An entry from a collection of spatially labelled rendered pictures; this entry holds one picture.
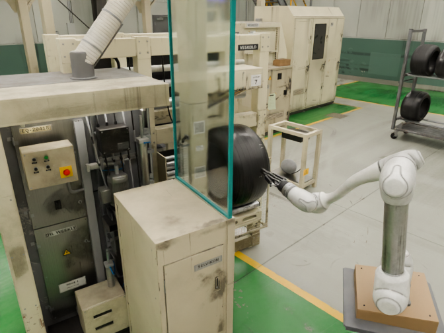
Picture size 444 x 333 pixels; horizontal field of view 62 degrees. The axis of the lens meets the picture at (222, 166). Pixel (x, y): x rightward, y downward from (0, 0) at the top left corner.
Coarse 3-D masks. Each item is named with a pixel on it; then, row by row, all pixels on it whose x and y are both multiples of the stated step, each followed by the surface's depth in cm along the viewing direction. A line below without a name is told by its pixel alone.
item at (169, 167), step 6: (168, 150) 276; (162, 156) 264; (168, 156) 265; (162, 162) 266; (168, 162) 264; (162, 168) 269; (168, 168) 266; (174, 168) 284; (162, 174) 271; (168, 174) 267; (174, 174) 272; (162, 180) 274
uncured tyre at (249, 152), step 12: (240, 132) 238; (252, 132) 241; (240, 144) 231; (252, 144) 235; (240, 156) 228; (252, 156) 231; (264, 156) 236; (240, 168) 227; (252, 168) 230; (264, 168) 235; (240, 180) 229; (252, 180) 232; (264, 180) 238; (240, 192) 233; (252, 192) 238; (264, 192) 248; (240, 204) 244
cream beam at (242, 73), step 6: (240, 66) 272; (246, 66) 272; (252, 66) 272; (240, 72) 256; (246, 72) 259; (252, 72) 262; (258, 72) 264; (240, 78) 257; (246, 78) 260; (240, 84) 259; (246, 84) 262; (240, 90) 261
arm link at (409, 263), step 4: (408, 252) 193; (408, 256) 190; (408, 260) 189; (412, 260) 191; (380, 264) 196; (408, 264) 188; (412, 264) 190; (408, 268) 188; (412, 268) 191; (408, 272) 187; (412, 272) 193
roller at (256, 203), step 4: (248, 204) 256; (252, 204) 257; (256, 204) 258; (232, 208) 250; (236, 208) 250; (240, 208) 252; (244, 208) 253; (248, 208) 255; (252, 208) 258; (232, 212) 248; (236, 212) 250
